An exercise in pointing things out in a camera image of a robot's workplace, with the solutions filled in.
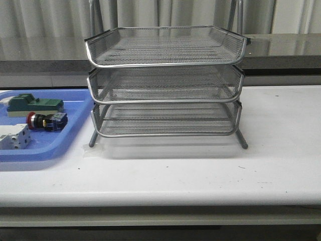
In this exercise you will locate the red emergency stop push button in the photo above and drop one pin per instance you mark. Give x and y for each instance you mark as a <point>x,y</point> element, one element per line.
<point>52,122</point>

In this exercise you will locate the white circuit breaker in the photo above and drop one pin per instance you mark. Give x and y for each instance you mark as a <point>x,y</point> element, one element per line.
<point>15,137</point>

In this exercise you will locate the blue plastic tray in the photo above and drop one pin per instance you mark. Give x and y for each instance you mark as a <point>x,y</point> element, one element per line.
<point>45,145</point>

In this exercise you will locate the green and beige switch block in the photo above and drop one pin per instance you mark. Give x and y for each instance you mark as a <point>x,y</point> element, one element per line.
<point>22,104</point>

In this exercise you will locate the silver mesh tray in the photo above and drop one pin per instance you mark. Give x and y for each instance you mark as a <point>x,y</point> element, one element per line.
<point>128,47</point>
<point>170,119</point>
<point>178,84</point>

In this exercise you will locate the clear adhesive tape patch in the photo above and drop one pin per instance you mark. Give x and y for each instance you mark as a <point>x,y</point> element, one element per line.
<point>98,150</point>

